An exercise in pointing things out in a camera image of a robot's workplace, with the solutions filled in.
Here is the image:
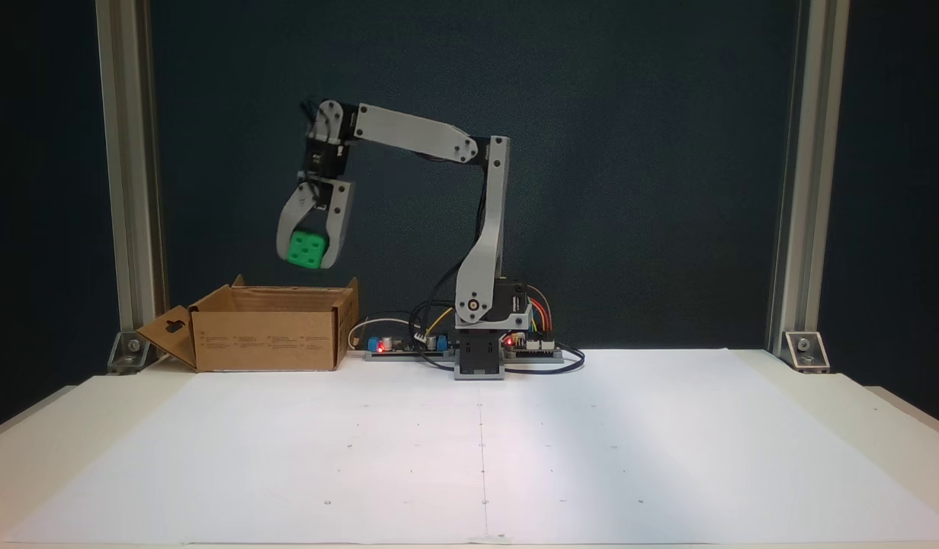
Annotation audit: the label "aluminium frame post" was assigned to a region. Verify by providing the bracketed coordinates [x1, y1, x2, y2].
[767, 0, 851, 359]
[96, 0, 169, 359]

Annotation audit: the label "circuit board with jumper wires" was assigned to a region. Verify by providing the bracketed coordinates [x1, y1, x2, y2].
[504, 330, 563, 359]

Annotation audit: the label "circuit board with blue parts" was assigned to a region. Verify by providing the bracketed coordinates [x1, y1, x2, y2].
[365, 330, 452, 359]

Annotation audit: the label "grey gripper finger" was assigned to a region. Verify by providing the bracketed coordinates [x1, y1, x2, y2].
[276, 181, 319, 265]
[320, 183, 356, 270]

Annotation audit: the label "green dice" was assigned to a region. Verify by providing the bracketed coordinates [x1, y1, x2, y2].
[287, 229, 329, 269]

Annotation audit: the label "white cable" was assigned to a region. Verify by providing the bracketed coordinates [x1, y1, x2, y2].
[348, 316, 418, 353]

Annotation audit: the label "coloured jumper wire bundle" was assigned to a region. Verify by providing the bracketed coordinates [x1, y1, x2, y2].
[527, 286, 554, 336]

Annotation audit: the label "large white paper sheet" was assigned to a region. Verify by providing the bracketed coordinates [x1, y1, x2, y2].
[5, 348, 939, 546]

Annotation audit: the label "metal corner bracket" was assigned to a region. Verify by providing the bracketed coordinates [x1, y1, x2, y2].
[107, 329, 155, 374]
[782, 330, 830, 373]

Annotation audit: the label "brown cardboard box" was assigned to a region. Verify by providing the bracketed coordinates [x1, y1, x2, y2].
[136, 274, 361, 373]

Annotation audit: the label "thin yellow wire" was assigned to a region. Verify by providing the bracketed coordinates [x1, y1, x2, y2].
[418, 305, 455, 344]

